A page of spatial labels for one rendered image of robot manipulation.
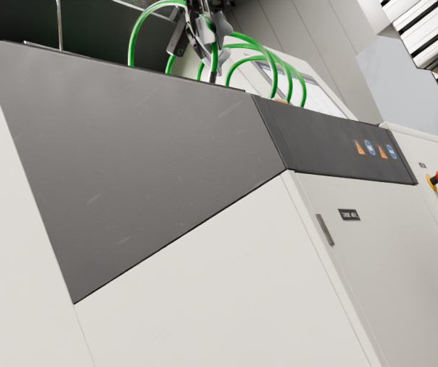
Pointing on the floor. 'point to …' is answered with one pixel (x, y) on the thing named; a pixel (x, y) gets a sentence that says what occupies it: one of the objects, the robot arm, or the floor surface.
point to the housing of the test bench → (16, 253)
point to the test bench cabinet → (237, 295)
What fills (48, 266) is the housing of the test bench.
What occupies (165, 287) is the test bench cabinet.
